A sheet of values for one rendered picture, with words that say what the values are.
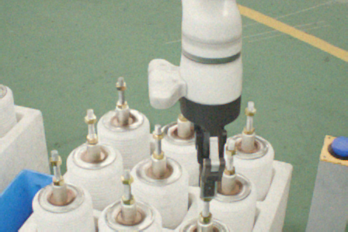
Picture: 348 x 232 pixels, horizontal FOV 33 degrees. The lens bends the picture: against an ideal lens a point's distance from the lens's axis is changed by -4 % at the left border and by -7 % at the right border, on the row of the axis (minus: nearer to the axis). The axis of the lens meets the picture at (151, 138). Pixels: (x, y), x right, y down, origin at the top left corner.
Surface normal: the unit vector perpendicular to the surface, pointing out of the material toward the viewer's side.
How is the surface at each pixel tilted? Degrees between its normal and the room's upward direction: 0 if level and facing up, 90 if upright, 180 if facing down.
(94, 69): 0
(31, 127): 90
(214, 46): 90
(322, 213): 90
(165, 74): 3
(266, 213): 0
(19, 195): 88
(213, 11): 13
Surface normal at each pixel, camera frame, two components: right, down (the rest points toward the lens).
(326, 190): -0.38, 0.53
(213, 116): 0.00, 0.57
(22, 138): 0.92, 0.20
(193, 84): -0.67, 0.44
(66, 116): -0.02, -0.82
